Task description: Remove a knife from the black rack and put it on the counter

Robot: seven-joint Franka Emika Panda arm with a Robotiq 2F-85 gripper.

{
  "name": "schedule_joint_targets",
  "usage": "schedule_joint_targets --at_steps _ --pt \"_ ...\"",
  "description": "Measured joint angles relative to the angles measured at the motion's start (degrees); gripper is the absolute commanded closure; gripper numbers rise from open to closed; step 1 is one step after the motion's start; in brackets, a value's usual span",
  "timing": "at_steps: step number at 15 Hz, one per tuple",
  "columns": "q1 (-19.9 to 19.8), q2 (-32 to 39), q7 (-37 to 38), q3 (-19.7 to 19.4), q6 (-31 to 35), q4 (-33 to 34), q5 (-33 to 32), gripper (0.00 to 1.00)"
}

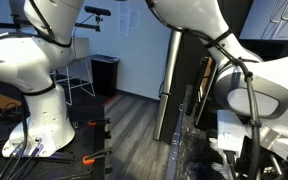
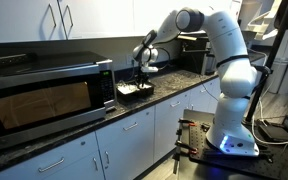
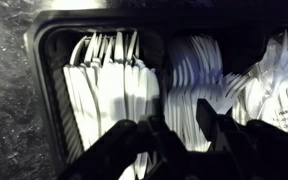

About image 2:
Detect black knife rack tray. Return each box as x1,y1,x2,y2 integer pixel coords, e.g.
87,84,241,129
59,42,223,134
116,80,155,103

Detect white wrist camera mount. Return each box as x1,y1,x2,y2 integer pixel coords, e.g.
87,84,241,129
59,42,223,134
140,65,159,74

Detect silver upper cabinet handle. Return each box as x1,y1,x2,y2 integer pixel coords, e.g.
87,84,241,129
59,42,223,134
47,3,58,30
65,3,75,30

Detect white floor cable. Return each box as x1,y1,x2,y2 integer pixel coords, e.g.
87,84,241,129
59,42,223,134
250,95,288,147

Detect stainless steel microwave oven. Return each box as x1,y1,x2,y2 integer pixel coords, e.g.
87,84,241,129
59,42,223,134
0,50,118,152

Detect black coffee machine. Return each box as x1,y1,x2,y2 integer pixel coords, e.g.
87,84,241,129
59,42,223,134
177,31,219,76

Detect black tripod camera stand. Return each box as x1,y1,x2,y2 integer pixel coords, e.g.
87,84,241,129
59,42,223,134
244,0,288,124

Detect silver door handle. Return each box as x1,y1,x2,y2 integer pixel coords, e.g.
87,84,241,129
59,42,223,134
104,150,111,165
92,157,99,172

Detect black flat controller box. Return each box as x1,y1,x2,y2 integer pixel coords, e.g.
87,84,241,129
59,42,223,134
257,122,288,143

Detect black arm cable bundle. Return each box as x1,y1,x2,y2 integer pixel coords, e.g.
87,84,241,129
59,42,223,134
143,31,172,73

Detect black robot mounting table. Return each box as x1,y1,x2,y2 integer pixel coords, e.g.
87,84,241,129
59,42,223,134
173,108,288,180

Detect white upper cabinet run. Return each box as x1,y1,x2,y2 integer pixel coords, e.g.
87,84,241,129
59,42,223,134
0,0,232,45

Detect orange black bar clamp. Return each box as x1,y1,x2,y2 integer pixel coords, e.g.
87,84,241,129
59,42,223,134
175,141,199,155
178,117,197,128

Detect black power strip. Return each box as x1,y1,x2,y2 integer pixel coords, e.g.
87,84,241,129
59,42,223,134
0,53,29,70

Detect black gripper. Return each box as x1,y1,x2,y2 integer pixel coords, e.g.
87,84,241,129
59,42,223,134
135,71,151,90

